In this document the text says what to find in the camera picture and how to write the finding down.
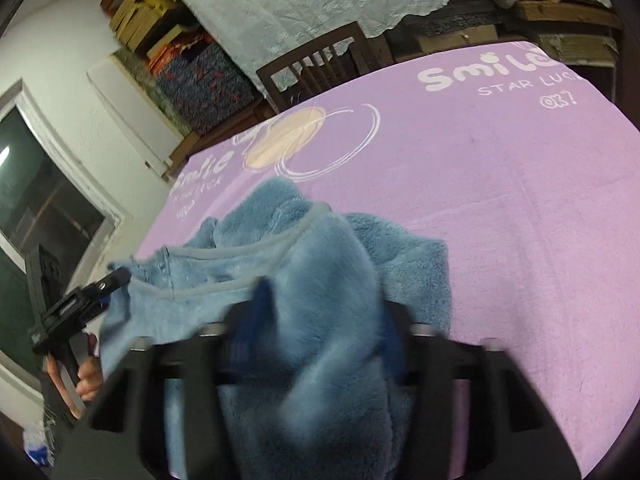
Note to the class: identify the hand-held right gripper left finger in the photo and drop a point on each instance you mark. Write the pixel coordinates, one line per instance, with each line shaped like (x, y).
(250, 325)

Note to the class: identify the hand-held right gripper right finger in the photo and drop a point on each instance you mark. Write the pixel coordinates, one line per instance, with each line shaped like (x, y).
(395, 345)

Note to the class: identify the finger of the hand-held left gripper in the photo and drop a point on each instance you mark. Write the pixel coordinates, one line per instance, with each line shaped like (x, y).
(116, 278)

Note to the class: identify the blue fleece jacket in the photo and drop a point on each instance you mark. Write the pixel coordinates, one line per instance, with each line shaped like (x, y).
(310, 280)

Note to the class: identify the person's left hand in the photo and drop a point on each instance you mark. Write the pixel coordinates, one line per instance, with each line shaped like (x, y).
(89, 375)

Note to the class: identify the white framed glass door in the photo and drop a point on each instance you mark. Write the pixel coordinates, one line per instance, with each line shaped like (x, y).
(45, 200)

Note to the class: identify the blue white plastic bag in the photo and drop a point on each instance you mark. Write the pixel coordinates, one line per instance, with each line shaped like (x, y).
(37, 442)

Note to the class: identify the white board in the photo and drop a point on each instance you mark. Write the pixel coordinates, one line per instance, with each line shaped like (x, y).
(132, 115)

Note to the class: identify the purple printed blanket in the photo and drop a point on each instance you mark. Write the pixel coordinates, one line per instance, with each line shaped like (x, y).
(500, 210)

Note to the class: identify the low brown cabinet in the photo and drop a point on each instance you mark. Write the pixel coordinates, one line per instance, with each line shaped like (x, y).
(220, 130)

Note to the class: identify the patterned fabric storage box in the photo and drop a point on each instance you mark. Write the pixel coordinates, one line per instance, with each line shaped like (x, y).
(220, 72)
(190, 105)

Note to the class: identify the orange patterned box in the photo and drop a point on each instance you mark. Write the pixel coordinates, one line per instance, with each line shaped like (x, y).
(172, 50)

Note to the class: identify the stack of woven yellow baskets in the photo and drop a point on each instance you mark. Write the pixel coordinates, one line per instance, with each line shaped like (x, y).
(140, 15)

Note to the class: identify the dark wooden chair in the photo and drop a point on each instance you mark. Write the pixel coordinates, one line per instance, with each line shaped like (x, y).
(310, 62)

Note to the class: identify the white lace cloth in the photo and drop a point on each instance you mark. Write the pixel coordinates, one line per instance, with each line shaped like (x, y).
(310, 0)

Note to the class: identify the wicker drawer chest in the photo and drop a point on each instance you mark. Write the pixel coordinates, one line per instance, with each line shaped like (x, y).
(570, 40)

